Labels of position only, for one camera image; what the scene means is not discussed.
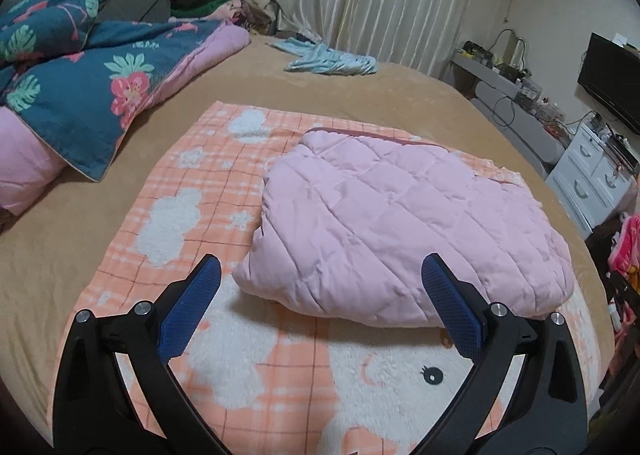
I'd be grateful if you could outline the pile of clothes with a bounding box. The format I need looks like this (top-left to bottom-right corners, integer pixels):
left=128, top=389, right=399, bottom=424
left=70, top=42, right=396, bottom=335
left=167, top=0, right=281, bottom=36

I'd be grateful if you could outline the white drawer cabinet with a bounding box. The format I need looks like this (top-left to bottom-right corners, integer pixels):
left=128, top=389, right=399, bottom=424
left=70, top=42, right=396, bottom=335
left=545, top=122, right=634, bottom=232

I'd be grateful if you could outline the light blue garment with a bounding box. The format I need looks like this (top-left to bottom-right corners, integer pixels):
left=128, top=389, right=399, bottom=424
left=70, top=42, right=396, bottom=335
left=270, top=36, right=379, bottom=77

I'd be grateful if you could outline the pink and orange cloth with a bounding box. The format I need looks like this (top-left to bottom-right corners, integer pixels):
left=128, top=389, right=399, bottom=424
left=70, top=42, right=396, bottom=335
left=607, top=214, right=640, bottom=292

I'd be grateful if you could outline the black television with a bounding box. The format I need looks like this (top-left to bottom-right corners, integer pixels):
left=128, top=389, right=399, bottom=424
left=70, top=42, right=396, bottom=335
left=577, top=32, right=640, bottom=122

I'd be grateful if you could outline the clutter of small things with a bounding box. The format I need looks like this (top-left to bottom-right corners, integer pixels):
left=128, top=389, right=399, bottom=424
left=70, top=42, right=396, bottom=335
left=462, top=27, right=567, bottom=132

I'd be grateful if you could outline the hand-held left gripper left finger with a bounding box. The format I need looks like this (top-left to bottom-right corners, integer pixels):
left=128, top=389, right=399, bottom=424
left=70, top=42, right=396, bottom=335
left=52, top=254, right=223, bottom=455

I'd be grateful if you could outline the grey desk with clutter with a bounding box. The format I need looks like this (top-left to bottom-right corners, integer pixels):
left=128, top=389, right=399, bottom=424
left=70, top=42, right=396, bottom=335
left=450, top=57, right=569, bottom=166

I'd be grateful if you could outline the pink quilted jacket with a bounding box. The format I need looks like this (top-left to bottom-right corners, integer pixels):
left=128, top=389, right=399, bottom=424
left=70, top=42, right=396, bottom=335
left=231, top=127, right=576, bottom=325

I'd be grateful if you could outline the white curtain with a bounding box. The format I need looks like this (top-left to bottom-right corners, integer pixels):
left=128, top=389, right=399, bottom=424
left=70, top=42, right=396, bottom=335
left=252, top=0, right=489, bottom=82

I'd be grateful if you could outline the teal floral quilt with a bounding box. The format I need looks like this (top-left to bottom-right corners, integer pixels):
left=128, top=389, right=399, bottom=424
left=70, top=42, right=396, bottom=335
left=0, top=17, right=251, bottom=216

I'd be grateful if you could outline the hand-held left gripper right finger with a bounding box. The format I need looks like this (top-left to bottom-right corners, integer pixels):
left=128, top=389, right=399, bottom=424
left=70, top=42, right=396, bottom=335
left=421, top=253, right=588, bottom=455

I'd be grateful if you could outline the bed with tan sheet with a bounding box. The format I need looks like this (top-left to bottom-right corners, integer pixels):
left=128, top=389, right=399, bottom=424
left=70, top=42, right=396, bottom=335
left=0, top=30, right=617, bottom=455

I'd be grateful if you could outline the teal floral pillow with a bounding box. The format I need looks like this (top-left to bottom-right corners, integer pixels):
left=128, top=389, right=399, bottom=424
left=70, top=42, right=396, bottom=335
left=0, top=0, right=117, bottom=68

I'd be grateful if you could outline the orange checked blanket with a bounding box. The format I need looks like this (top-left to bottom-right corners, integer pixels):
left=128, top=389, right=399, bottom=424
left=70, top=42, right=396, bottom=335
left=45, top=101, right=603, bottom=455

